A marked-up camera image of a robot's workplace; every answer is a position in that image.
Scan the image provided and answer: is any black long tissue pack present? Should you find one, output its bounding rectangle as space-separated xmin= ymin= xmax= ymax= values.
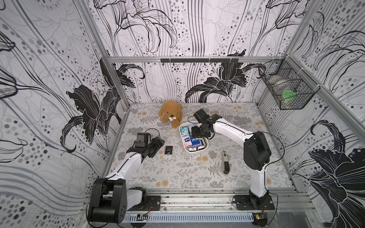
xmin=198 ymin=139 xmax=206 ymax=150

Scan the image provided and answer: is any pink Tempo tissue pack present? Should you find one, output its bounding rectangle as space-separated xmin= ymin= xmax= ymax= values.
xmin=182 ymin=136 xmax=192 ymax=148

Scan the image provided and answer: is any black wire basket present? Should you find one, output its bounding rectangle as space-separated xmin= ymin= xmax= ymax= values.
xmin=259 ymin=59 xmax=319 ymax=110

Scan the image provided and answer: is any grey black stapler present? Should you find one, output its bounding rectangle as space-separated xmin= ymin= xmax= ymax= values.
xmin=221 ymin=151 xmax=230 ymax=176

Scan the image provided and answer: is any white plastic storage box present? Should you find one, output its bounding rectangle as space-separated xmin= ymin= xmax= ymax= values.
xmin=179 ymin=122 xmax=209 ymax=154

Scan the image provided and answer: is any green lidded cup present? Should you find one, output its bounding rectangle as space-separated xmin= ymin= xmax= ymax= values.
xmin=281 ymin=90 xmax=296 ymax=109

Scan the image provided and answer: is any white slotted cable duct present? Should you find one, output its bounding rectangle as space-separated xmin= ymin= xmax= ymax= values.
xmin=122 ymin=212 xmax=254 ymax=223

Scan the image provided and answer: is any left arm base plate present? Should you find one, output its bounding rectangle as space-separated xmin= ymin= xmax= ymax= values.
xmin=128 ymin=195 xmax=161 ymax=212

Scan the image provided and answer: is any blue Tempo tissue pack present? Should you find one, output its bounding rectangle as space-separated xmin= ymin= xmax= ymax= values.
xmin=191 ymin=138 xmax=202 ymax=147

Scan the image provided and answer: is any teal cartoon tissue pack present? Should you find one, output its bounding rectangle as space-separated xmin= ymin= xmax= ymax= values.
xmin=180 ymin=126 xmax=190 ymax=136

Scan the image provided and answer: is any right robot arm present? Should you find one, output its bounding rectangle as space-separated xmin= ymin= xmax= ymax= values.
xmin=193 ymin=109 xmax=271 ymax=200

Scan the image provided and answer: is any brown teddy bear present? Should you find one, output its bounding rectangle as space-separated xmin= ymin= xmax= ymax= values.
xmin=158 ymin=100 xmax=183 ymax=129

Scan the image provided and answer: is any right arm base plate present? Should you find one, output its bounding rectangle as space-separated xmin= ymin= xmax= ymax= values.
xmin=232 ymin=194 xmax=275 ymax=211

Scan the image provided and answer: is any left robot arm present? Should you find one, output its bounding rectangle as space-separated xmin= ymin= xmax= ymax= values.
xmin=86 ymin=132 xmax=165 ymax=225

